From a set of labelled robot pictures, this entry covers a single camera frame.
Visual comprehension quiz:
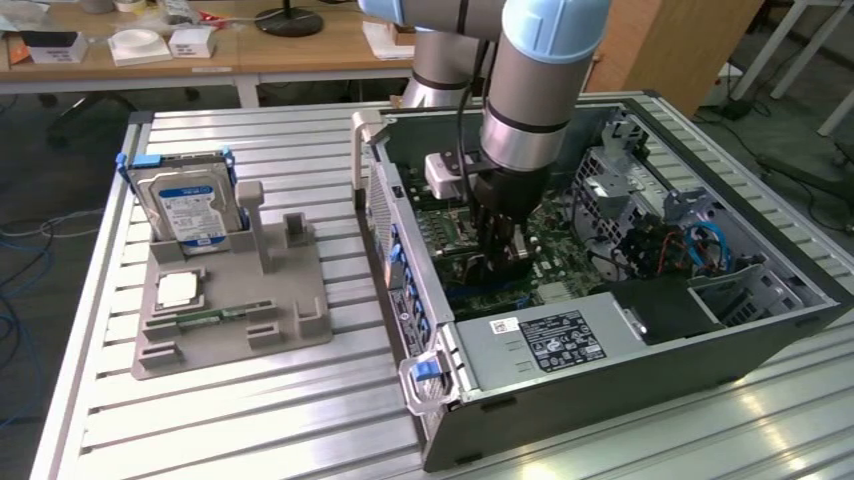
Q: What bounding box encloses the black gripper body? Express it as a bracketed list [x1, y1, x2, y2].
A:
[469, 167, 552, 224]

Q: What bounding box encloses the CPU socket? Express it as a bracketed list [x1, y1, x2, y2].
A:
[447, 207, 480, 239]

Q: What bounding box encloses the small silver heat sink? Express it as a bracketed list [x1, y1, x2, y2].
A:
[537, 283, 580, 303]

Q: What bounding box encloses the metal disk bay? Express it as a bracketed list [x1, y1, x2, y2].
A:
[571, 145, 672, 236]

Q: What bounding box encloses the grey power supply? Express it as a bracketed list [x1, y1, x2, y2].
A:
[455, 291, 662, 392]

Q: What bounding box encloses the blue case latch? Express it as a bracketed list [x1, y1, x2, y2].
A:
[412, 357, 444, 384]

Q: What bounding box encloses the grey parts rack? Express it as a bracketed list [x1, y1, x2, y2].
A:
[130, 180, 335, 382]

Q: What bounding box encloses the stack of white papers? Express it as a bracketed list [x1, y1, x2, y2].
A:
[360, 19, 419, 62]

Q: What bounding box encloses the open black PC case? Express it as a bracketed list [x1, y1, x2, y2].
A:
[348, 96, 854, 474]

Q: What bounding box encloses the wooden cabinet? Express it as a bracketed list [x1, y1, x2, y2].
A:
[584, 0, 767, 117]

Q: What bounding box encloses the wooden desk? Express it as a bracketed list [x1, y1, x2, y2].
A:
[0, 0, 606, 109]

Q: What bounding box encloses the green RAM stick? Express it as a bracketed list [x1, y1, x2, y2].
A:
[173, 305, 253, 327]

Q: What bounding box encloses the black stand foot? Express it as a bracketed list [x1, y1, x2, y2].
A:
[755, 153, 854, 202]

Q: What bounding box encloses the hard disk with blue carrier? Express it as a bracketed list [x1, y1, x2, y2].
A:
[114, 145, 252, 259]

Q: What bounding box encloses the black lamp base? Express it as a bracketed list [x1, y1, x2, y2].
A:
[253, 0, 325, 38]

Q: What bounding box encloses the silver CPU chip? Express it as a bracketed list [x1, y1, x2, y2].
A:
[153, 273, 203, 308]

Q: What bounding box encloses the small white labelled box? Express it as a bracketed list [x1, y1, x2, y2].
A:
[166, 27, 219, 59]

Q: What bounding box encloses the white round holder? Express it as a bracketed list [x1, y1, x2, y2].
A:
[106, 28, 174, 68]

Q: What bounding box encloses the black chair base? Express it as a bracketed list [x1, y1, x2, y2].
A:
[37, 87, 201, 147]

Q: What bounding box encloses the white box with dark top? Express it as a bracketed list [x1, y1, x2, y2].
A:
[17, 30, 90, 65]

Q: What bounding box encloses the orange box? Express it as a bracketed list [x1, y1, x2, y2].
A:
[0, 33, 34, 72]

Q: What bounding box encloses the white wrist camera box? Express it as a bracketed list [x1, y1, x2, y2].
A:
[424, 152, 479, 199]

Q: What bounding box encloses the black camera cable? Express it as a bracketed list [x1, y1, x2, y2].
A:
[455, 29, 500, 177]

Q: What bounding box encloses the blue wire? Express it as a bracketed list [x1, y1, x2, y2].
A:
[688, 221, 736, 275]

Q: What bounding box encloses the white table frame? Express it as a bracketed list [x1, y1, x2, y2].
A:
[730, 0, 854, 136]

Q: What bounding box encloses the white floor cable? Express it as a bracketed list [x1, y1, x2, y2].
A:
[0, 207, 105, 240]

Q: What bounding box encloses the blue floor cable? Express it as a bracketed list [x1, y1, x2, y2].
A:
[0, 233, 56, 427]

